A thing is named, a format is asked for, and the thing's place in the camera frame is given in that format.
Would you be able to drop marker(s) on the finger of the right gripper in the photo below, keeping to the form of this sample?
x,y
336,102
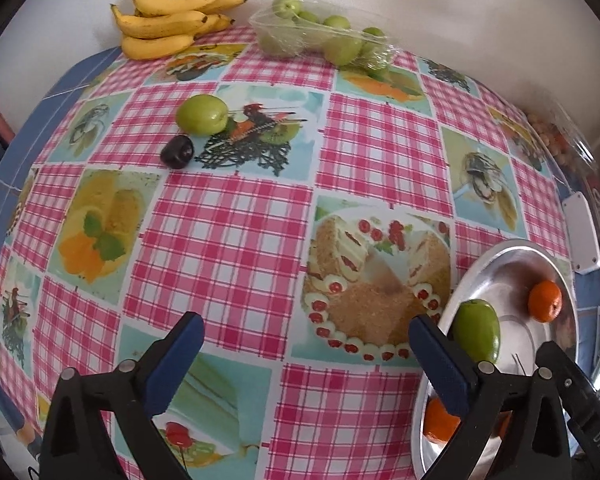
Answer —
x,y
579,399

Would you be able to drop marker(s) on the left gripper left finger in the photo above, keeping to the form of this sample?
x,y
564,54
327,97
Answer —
x,y
76,443

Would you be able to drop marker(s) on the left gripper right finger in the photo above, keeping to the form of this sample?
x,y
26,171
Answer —
x,y
535,444

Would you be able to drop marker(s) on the orange tangerine front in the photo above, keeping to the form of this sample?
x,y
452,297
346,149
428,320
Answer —
x,y
439,425

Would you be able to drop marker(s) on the large green mango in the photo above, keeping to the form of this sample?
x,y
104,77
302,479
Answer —
x,y
476,329

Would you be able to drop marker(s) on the dark plum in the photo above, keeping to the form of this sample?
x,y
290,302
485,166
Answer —
x,y
178,152

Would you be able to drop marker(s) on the small green apple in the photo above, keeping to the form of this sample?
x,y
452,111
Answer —
x,y
202,115

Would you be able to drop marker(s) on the orange tangerine with stem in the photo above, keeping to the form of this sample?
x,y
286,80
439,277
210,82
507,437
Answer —
x,y
502,424

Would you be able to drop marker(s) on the large steel plate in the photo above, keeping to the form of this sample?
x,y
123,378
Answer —
x,y
503,276

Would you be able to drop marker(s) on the checkered fruit tablecloth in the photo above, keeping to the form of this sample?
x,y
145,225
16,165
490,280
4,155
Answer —
x,y
333,207

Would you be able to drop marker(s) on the clear tray of longans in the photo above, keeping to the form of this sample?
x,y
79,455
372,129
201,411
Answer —
x,y
561,136

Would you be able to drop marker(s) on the banana bunch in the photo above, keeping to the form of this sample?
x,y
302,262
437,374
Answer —
x,y
161,28

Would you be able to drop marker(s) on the clear tray of green fruit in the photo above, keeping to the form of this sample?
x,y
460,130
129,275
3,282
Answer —
x,y
342,36

